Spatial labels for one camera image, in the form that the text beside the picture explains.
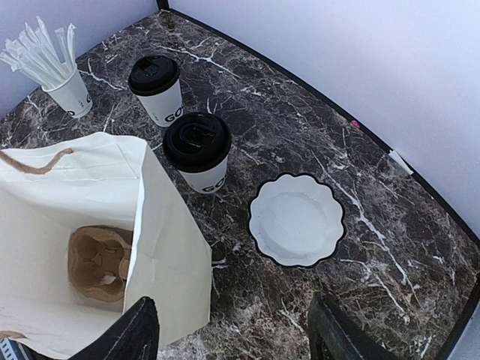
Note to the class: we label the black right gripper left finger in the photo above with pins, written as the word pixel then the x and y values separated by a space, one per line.
pixel 135 335

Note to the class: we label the brown paper takeout bag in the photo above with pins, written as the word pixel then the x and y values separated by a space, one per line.
pixel 93 225

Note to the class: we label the white cup holding straws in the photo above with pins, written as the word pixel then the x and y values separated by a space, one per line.
pixel 72 95

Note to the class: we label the black plastic cup lid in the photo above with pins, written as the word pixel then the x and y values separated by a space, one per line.
pixel 197 142

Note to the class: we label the bundle of white wrapped straws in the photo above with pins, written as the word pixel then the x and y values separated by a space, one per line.
pixel 34 55

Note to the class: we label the brown cardboard cup carrier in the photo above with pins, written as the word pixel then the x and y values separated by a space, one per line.
pixel 98 261

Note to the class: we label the white scalloped ceramic bowl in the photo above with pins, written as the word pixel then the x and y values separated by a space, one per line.
pixel 296 221

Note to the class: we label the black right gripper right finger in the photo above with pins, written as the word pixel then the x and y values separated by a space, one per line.
pixel 333 335

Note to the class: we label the black corner frame post right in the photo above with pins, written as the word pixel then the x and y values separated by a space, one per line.
pixel 163 5

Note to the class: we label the white paper coffee cup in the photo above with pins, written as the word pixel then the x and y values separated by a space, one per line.
pixel 164 108

